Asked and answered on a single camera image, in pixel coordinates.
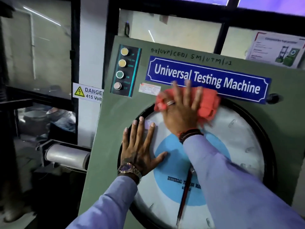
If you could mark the person's right hand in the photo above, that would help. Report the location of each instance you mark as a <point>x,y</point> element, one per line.
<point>180,116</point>

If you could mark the person's left hand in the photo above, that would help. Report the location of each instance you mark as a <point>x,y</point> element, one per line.
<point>137,153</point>

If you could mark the person's left little finger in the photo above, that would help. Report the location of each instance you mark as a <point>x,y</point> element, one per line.
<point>126,139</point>

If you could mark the person's left middle finger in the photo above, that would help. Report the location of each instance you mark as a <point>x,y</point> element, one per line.
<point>141,132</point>

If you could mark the person's left thumb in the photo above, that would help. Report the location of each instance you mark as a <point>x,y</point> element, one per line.
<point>160,158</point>

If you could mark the person's right little finger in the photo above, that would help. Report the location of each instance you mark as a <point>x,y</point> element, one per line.
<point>164,100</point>

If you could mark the person's right middle finger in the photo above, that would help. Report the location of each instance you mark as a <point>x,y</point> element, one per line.
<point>187,92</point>

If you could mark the red cleaning cloth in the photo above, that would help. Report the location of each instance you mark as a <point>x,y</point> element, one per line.
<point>208,103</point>

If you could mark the person's left forearm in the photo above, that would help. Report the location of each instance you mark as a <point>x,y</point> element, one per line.
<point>107,205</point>

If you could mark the person's right forearm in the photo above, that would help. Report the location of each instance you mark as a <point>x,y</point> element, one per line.
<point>238,186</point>

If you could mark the small white red label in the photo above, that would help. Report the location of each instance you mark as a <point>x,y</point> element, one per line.
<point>149,89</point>

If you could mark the gold wristwatch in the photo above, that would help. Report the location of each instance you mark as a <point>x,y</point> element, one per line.
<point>129,169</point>

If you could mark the blue nameplate sign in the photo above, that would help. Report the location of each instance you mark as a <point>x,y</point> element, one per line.
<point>214,78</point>

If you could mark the red thread wristband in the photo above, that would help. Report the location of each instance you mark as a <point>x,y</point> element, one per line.
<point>189,134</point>

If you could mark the red dial pointer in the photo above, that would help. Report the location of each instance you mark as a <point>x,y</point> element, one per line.
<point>184,195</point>

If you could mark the black push-button panel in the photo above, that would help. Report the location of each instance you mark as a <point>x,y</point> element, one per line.
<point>126,71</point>

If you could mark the red push button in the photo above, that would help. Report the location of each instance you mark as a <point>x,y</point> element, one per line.
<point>117,86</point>

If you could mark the green push button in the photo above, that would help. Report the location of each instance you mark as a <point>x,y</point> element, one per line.
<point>119,74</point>

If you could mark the yellow push button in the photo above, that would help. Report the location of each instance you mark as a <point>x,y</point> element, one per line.
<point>122,63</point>
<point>124,51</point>

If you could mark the white danger warning sign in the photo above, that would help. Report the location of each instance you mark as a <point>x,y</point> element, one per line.
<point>88,92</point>

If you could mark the round white dial gauge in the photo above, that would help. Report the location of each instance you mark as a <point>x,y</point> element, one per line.
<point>238,138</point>

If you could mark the black knob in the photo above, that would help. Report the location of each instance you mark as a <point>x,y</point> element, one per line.
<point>273,98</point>

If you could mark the white paper poster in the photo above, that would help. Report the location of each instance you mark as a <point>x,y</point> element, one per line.
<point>276,48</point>

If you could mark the green machine control cabinet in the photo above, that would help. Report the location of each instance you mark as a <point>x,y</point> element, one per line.
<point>286,131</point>

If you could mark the black window frame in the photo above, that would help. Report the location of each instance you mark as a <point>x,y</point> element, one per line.
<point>226,19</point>

